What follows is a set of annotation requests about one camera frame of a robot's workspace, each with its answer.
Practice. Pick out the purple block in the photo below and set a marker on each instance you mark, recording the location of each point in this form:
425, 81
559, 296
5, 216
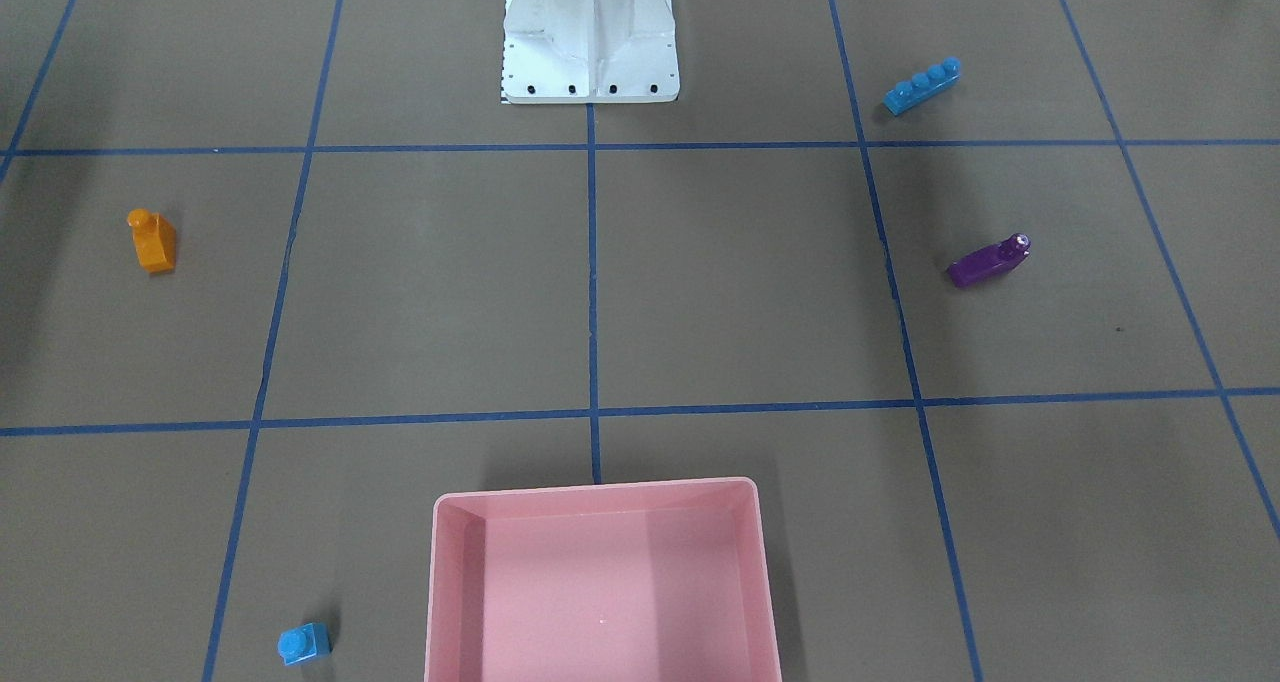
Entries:
991, 261

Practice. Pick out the long blue four-stud block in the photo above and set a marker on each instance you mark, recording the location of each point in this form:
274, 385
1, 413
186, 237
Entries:
925, 85

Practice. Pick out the small blue block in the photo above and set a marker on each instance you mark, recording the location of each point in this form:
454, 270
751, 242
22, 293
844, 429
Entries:
304, 643

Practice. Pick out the orange block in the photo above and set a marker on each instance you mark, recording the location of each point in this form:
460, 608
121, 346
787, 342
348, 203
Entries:
154, 240

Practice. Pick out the pink plastic box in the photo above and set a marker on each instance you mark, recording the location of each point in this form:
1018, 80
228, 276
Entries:
649, 581

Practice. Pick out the white camera stand base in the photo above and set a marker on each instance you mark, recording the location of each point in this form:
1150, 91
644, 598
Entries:
569, 52

